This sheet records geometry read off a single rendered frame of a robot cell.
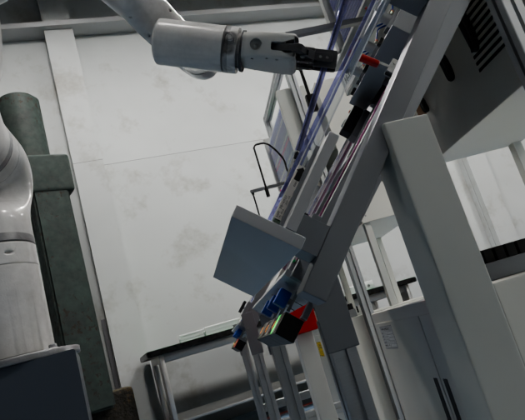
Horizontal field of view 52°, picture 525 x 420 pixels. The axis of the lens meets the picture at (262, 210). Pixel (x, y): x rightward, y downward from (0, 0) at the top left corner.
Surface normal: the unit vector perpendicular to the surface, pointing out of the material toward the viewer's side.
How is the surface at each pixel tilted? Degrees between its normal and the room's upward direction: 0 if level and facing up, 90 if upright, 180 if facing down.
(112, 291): 90
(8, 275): 90
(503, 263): 90
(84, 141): 90
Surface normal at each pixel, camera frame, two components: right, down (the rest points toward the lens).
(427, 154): 0.13, -0.27
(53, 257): 0.53, -0.36
